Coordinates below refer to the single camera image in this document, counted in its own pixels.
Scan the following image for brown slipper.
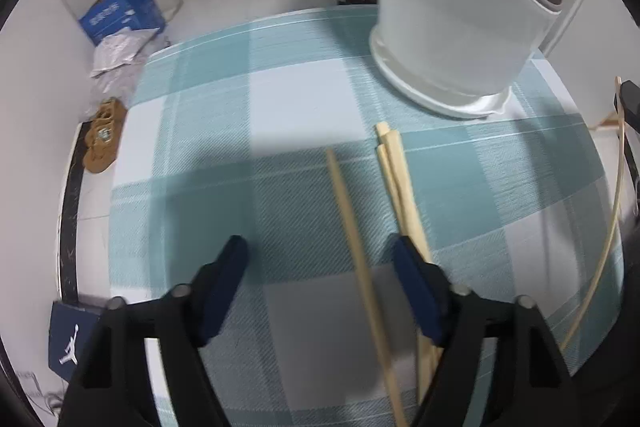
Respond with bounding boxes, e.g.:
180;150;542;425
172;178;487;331
82;122;123;174
92;98;128;142

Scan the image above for white plastic bag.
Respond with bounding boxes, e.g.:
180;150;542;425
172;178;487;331
91;29;161;78

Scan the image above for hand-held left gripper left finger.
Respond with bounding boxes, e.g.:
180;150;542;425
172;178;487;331
57;234;250;427

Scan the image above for dark blue box white logo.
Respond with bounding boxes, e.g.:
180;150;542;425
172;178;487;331
48;301;103;380

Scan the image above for blue cardboard box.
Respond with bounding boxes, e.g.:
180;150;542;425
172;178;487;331
79;0;167;48

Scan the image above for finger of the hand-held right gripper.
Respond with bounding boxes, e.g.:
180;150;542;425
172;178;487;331
617;79;640;131

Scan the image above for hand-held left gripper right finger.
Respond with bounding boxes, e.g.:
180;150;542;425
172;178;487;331
391;234;586;427

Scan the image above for teal white checked tablecloth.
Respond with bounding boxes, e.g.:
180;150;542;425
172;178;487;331
109;6;626;427

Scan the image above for white plastic utensil holder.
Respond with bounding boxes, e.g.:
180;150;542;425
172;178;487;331
369;0;566;120

